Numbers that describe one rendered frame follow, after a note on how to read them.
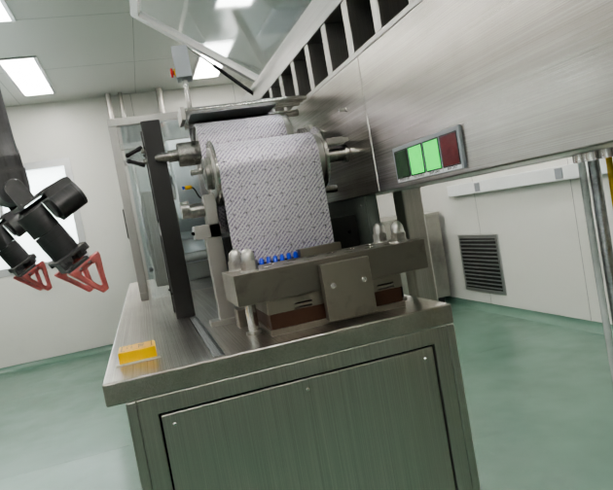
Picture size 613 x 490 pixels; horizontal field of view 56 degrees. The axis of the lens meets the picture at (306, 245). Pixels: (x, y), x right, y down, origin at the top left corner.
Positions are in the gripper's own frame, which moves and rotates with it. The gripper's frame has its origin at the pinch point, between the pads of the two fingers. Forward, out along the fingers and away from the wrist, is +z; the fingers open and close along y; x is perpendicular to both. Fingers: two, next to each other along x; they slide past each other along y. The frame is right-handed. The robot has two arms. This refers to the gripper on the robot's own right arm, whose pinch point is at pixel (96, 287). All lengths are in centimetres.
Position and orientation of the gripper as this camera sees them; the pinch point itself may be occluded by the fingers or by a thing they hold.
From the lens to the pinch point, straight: 126.0
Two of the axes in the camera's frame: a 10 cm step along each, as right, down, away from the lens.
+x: -6.1, 6.3, -4.8
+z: 5.4, 7.7, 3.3
